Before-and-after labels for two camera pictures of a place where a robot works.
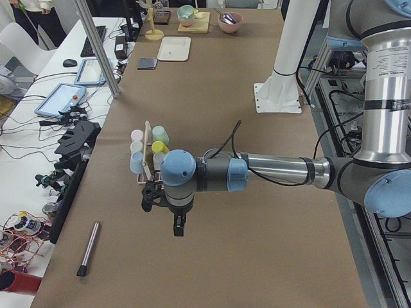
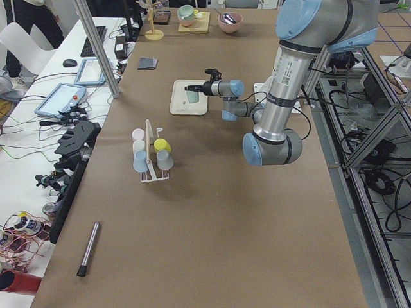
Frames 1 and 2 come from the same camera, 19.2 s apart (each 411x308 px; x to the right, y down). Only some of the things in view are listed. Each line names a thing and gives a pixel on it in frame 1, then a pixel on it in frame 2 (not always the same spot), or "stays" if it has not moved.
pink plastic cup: (137, 135) stays
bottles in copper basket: (22, 236) stays
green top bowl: (186, 13) stays
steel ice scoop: (227, 18) stays
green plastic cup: (159, 133) -> (192, 96)
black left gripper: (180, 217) -> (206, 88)
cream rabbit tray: (174, 49) -> (179, 104)
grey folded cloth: (147, 63) stays
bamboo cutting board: (200, 25) stays
